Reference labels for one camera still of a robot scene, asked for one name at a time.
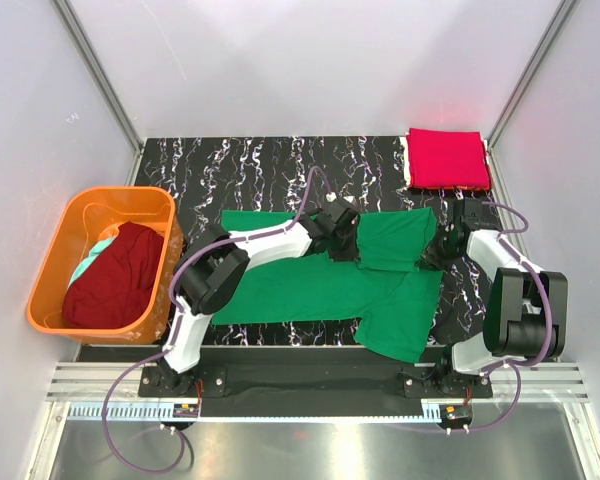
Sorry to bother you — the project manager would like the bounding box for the orange plastic bin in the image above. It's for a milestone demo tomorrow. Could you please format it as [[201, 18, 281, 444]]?
[[26, 186, 184, 345]]

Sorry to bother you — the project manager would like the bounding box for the dark red t shirt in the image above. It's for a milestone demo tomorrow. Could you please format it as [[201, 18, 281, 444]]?
[[62, 222, 164, 330]]

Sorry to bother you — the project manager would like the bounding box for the mint green t shirt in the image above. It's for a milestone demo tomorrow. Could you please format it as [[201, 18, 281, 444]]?
[[68, 236, 116, 286]]

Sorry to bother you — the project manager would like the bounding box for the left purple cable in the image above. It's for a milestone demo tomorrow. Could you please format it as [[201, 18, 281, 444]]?
[[101, 165, 337, 474]]

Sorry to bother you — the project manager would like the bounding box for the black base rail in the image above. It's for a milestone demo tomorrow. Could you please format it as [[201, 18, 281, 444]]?
[[139, 346, 493, 421]]

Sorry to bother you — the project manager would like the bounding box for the folded red t shirt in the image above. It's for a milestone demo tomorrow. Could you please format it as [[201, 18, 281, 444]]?
[[407, 127, 492, 191]]

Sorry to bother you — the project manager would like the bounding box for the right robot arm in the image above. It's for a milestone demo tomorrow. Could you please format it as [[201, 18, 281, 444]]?
[[418, 199, 568, 397]]

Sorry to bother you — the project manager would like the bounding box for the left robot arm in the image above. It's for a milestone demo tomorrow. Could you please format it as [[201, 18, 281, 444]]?
[[160, 194, 360, 396]]

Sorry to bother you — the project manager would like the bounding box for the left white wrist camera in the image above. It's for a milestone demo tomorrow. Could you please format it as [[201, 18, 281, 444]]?
[[326, 192, 357, 206]]

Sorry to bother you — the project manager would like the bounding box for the black marbled table mat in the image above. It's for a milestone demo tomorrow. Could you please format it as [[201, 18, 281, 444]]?
[[77, 135, 554, 363]]

